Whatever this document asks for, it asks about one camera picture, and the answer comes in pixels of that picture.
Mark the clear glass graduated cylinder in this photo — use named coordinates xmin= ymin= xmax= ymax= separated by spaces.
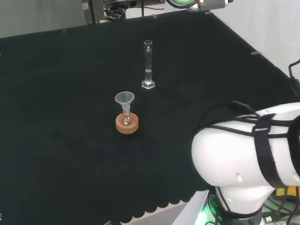
xmin=141 ymin=40 xmax=156 ymax=90

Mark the clear plastic funnel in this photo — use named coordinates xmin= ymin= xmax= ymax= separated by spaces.
xmin=114 ymin=92 xmax=135 ymax=114

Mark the black bench cloth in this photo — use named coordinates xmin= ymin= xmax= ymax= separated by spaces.
xmin=0 ymin=11 xmax=300 ymax=223

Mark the small round-bottom glass flask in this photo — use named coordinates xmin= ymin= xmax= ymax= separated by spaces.
xmin=119 ymin=106 xmax=135 ymax=126

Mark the grey metal cabinet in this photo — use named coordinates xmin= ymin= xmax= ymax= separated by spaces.
xmin=81 ymin=0 xmax=104 ymax=24

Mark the black cable bundle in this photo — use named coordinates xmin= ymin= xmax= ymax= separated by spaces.
xmin=104 ymin=6 xmax=127 ymax=21

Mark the black cable with plug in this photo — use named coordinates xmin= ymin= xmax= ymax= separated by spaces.
xmin=287 ymin=60 xmax=300 ymax=97

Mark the cork ring stand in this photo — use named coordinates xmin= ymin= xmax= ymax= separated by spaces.
xmin=115 ymin=112 xmax=140 ymax=135

